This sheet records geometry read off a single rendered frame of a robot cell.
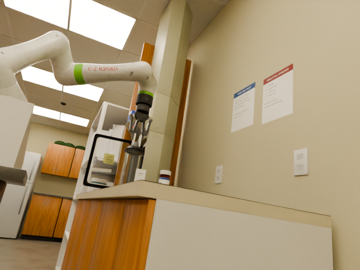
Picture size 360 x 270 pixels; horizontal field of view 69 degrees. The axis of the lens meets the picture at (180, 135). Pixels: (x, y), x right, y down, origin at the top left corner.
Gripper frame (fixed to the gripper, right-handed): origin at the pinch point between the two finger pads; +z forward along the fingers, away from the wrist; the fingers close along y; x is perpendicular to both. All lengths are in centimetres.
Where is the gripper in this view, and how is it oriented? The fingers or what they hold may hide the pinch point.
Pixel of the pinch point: (136, 140)
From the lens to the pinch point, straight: 143.0
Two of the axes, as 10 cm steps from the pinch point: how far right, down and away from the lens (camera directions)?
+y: -9.0, -2.5, -3.7
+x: 4.2, -2.2, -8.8
